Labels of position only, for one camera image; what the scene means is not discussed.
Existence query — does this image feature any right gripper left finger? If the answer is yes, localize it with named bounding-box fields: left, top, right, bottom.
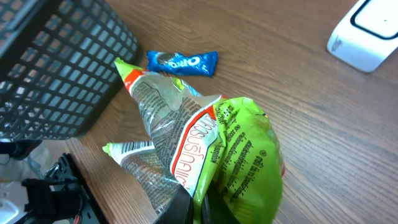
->
left=154, top=185, right=193, bottom=224

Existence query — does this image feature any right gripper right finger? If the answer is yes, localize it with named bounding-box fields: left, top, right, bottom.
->
left=201, top=183, right=240, bottom=224

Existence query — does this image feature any green snack bag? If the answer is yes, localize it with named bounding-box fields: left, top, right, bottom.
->
left=103, top=58, right=285, bottom=223

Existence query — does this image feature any blue oreo packet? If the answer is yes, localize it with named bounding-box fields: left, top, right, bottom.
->
left=146, top=50, right=218, bottom=77

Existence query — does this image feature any white barcode scanner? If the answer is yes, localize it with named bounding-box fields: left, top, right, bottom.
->
left=327, top=0, right=397, bottom=73

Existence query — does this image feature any grey plastic mesh basket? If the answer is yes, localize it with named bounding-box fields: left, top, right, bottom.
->
left=1, top=0, right=140, bottom=140

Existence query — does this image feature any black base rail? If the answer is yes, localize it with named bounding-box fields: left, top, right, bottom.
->
left=17, top=153, right=109, bottom=224

